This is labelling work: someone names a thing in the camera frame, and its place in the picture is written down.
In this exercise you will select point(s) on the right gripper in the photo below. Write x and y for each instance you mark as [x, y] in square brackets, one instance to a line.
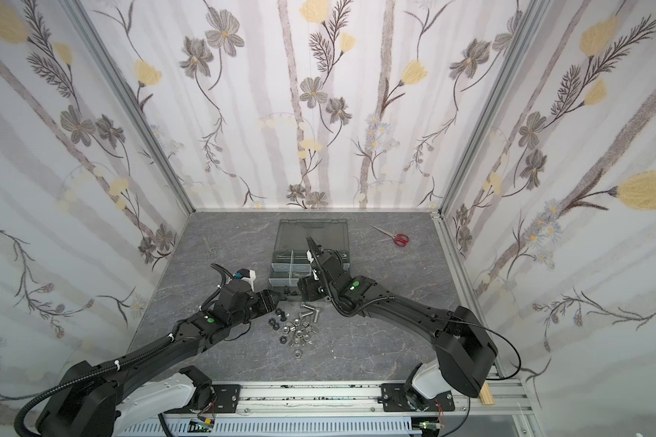
[317, 268]

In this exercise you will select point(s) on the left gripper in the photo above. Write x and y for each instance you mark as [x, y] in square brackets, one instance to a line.
[260, 300]

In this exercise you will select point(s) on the red handled scissors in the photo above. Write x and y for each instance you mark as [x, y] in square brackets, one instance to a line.
[401, 240]

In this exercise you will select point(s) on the aluminium mounting rail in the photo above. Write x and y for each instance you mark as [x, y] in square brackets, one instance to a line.
[357, 398]

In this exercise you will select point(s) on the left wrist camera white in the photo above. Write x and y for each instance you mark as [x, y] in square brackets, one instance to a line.
[247, 275]

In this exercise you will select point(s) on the white perforated cable duct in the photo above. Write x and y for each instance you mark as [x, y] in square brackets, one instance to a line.
[276, 426]

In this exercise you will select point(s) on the grey plastic organizer box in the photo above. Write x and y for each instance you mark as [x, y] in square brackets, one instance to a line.
[290, 261]

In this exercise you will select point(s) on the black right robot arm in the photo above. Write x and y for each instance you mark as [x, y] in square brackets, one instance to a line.
[465, 351]

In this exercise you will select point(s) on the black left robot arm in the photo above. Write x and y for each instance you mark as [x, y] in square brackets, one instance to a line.
[85, 402]

